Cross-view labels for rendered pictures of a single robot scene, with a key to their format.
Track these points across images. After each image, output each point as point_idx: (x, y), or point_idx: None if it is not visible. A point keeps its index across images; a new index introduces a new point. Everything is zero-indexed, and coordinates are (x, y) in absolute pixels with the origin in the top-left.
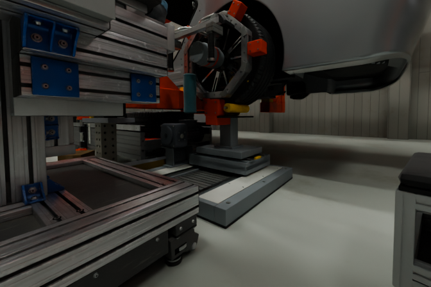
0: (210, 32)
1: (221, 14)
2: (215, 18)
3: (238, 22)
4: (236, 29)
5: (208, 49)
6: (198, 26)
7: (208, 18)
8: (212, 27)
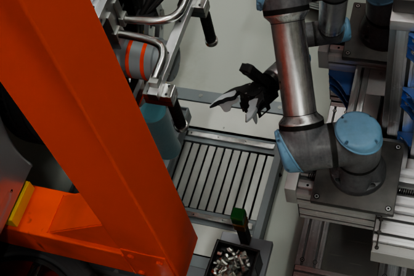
0: (209, 12)
1: None
2: None
3: None
4: None
5: (212, 32)
6: (185, 23)
7: (190, 0)
8: (209, 4)
